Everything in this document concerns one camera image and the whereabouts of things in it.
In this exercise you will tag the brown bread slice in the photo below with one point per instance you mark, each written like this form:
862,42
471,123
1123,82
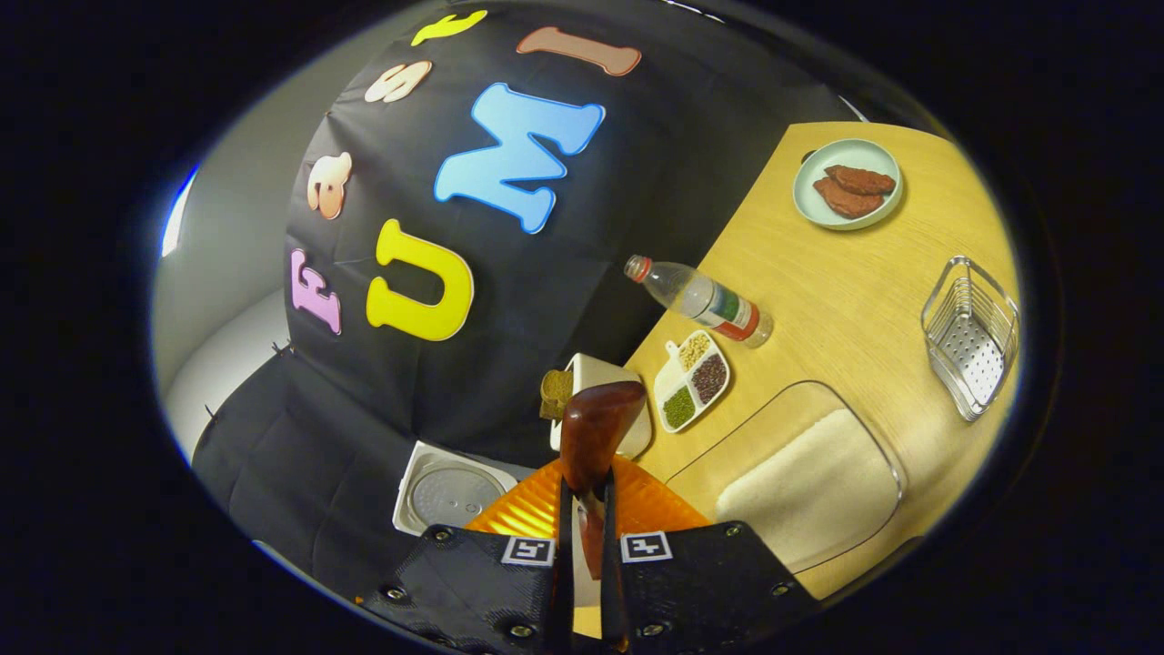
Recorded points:
555,393

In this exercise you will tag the white toaster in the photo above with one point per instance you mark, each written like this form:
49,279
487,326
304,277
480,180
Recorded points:
600,368

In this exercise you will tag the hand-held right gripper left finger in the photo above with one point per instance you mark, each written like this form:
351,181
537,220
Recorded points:
473,582

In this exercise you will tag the brown wooden spoon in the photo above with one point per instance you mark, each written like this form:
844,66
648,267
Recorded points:
596,428

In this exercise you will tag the pale green plate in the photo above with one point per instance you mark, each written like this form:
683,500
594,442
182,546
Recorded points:
809,196

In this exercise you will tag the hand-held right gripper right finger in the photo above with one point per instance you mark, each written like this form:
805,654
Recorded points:
709,582

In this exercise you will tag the white rice cooker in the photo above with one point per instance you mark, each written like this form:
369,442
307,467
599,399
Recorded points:
450,491

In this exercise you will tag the black backdrop cloth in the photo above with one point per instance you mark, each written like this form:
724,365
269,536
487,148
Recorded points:
546,300

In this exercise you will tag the white sectioned bean dish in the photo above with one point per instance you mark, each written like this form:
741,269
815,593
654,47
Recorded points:
693,382

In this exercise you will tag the red meat slice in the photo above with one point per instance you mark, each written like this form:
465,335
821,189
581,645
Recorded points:
846,200
859,179

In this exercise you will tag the clear plastic bottle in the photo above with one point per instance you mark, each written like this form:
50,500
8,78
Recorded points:
705,298

